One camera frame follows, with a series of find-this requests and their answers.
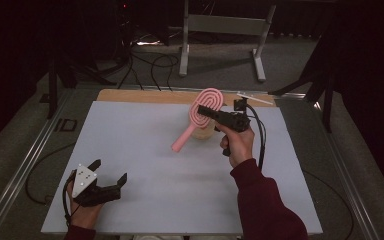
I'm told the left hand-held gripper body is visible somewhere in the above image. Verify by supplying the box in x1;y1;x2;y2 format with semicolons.
70;163;123;208

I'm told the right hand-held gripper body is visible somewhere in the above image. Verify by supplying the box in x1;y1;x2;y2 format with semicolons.
213;92;275;134

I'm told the pink hairbrush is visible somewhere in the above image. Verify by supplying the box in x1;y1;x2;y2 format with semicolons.
170;87;225;154

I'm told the cream ribbed cup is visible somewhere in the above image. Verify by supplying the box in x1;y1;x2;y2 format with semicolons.
190;122;219;141

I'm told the person's right hand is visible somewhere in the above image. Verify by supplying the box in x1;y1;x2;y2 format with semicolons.
219;123;256;169

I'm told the person's left hand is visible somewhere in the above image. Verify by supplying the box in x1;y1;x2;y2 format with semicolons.
65;179;105;231

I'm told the white table mat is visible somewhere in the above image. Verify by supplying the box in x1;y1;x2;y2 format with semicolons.
40;100;324;236

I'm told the wooden board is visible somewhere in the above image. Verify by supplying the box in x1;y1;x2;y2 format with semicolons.
96;88;277;108

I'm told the black stand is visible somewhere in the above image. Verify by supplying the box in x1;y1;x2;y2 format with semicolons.
45;49;118;120
268;33;337;133

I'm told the grey metal stand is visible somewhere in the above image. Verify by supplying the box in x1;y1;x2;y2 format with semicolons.
178;0;277;83

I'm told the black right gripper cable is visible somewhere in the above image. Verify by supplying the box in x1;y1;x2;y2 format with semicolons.
244;103;355;240

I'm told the aluminium rail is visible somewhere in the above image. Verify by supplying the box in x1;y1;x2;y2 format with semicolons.
313;99;381;240
0;89;75;240

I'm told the black floor cable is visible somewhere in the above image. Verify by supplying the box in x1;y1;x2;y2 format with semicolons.
117;53;145;91
150;53;180;92

